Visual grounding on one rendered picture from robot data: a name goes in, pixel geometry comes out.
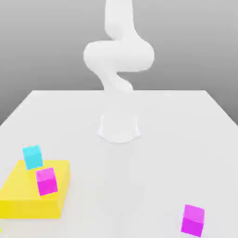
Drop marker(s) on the small cyan cube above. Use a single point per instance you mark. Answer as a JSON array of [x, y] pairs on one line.
[[33, 158]]

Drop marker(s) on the small purple cube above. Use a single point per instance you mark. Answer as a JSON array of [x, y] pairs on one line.
[[193, 221]]

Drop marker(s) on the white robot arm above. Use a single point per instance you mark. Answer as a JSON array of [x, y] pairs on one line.
[[119, 55]]

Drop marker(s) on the small magenta cube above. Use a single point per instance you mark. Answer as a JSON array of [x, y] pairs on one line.
[[46, 183]]

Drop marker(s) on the large yellow box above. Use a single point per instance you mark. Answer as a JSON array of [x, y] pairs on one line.
[[20, 193]]

